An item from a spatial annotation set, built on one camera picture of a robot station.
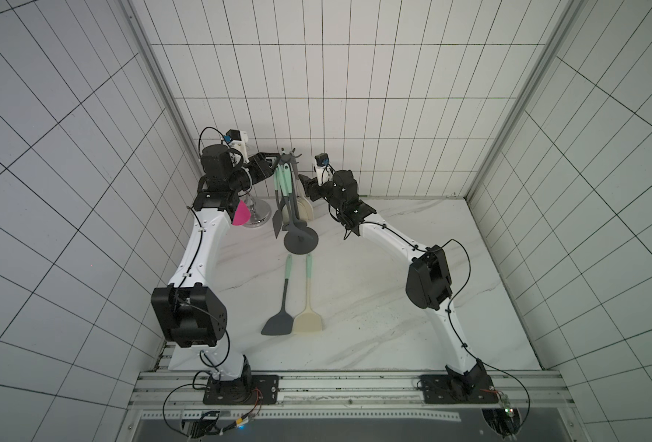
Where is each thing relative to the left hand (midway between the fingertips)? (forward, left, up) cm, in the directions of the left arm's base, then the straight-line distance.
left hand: (277, 161), depth 77 cm
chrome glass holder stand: (+14, +14, -38) cm, 43 cm away
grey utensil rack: (-1, -3, -37) cm, 37 cm away
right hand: (+9, -10, -7) cm, 15 cm away
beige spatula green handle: (-32, -9, -38) cm, 50 cm away
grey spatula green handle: (-33, -1, -37) cm, 50 cm away
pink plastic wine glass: (+1, +16, -24) cm, 29 cm away
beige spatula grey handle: (+4, -6, -24) cm, 25 cm away
